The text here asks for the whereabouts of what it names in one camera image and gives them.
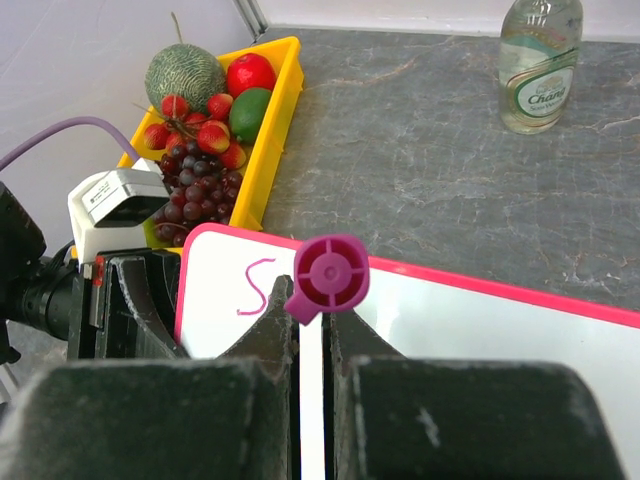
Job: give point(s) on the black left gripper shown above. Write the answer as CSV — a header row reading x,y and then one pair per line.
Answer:
x,y
124,307

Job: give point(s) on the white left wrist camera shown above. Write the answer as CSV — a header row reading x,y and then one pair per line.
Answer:
x,y
107,210

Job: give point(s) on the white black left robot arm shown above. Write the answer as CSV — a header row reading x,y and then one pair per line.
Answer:
x,y
36,290

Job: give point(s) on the pink framed whiteboard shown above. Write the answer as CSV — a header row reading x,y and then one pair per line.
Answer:
x,y
227,274

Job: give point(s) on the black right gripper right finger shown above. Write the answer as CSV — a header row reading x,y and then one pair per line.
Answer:
x,y
388,416

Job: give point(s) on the clear glass soda bottle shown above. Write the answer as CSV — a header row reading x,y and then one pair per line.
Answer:
x,y
538,54

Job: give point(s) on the red apple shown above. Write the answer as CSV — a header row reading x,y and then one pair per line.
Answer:
x,y
250,71

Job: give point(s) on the green netted melon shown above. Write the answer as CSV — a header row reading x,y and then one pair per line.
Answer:
x,y
186,70

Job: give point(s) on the magenta whiteboard marker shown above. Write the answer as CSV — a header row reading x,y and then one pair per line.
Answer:
x,y
331,274

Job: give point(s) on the green lime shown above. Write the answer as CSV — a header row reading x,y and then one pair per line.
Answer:
x,y
247,113

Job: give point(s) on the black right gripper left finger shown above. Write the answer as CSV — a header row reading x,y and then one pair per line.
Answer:
x,y
232,417

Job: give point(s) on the purple grape bunch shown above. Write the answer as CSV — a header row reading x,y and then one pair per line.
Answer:
x,y
203,188

